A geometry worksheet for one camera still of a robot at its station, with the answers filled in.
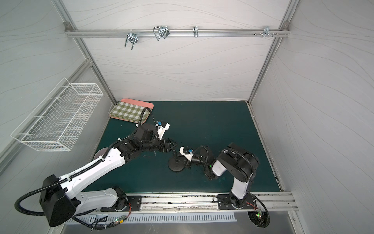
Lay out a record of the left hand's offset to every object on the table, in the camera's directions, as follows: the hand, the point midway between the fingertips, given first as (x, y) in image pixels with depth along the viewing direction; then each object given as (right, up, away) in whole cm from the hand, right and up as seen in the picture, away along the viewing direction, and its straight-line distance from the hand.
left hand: (175, 144), depth 73 cm
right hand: (0, -7, +8) cm, 11 cm away
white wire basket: (-56, +11, -6) cm, 57 cm away
